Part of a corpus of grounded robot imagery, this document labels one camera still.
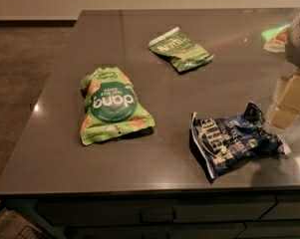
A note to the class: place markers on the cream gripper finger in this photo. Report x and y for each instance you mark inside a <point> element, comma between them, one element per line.
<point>286,101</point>

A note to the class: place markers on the blue Kettle chip bag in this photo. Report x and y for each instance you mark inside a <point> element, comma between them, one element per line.
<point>219,144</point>

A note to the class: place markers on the green Dang rice chip bag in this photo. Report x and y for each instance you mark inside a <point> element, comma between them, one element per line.
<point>112,107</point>

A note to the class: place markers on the green Kettle chip bag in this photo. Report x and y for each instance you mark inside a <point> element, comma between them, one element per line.
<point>181,52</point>

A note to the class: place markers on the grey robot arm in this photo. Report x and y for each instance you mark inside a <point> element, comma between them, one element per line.
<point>292,44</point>

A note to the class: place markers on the grey cabinet drawer front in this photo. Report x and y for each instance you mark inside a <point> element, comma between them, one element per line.
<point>154,211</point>

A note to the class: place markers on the black wire rack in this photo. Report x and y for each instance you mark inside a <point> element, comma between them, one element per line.
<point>28,232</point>

